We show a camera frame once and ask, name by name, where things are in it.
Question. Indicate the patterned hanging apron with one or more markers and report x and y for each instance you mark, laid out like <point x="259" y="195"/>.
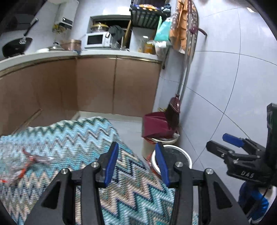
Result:
<point x="178" y="32"/>

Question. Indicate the glass lidded pot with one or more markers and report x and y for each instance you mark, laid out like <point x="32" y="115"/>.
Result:
<point x="99" y="27"/>

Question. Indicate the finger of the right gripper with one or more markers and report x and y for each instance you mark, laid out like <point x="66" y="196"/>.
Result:
<point x="244" y="143"/>
<point x="218" y="149"/>

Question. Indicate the black wok pan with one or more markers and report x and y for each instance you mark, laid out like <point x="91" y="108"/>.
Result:
<point x="18" y="46"/>

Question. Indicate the clear red plastic wrapper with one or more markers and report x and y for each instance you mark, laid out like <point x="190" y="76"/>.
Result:
<point x="17" y="166"/>

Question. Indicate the brown kitchen cabinets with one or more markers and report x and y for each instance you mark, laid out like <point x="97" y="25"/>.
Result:
<point x="43" y="92"/>

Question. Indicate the steel pot lid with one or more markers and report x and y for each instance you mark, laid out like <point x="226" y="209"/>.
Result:
<point x="55" y="47"/>

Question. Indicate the beige bucket under dustpan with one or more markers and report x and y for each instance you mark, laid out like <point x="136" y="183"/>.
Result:
<point x="149" y="144"/>

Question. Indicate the maroon broom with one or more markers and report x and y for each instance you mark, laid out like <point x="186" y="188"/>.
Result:
<point x="173" y="109"/>

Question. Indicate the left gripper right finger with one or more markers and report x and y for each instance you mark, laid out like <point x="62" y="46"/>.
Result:
<point x="169" y="176"/>

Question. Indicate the grey trash bin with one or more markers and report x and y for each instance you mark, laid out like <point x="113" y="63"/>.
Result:
<point x="176" y="154"/>

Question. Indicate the teal plastic bag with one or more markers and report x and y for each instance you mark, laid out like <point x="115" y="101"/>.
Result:
<point x="163" y="30"/>

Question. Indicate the zigzag patterned table cloth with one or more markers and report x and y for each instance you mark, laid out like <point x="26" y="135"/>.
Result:
<point x="66" y="192"/>

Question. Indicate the black wall dish rack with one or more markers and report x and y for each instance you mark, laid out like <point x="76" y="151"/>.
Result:
<point x="148" y="14"/>

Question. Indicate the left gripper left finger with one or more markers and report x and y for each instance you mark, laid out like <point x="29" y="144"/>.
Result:
<point x="107" y="162"/>

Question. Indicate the dark grey cloth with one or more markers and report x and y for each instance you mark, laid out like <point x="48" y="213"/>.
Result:
<point x="116" y="32"/>

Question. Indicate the maroon dustpan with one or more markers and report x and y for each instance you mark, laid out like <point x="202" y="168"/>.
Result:
<point x="156" y="125"/>

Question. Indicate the white water heater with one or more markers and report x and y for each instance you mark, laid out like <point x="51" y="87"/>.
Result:
<point x="66" y="14"/>

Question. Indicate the white microwave oven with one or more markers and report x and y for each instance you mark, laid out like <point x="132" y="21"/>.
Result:
<point x="98" y="40"/>

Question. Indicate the copper cooking pot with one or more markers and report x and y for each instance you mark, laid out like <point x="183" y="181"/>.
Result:
<point x="72" y="45"/>

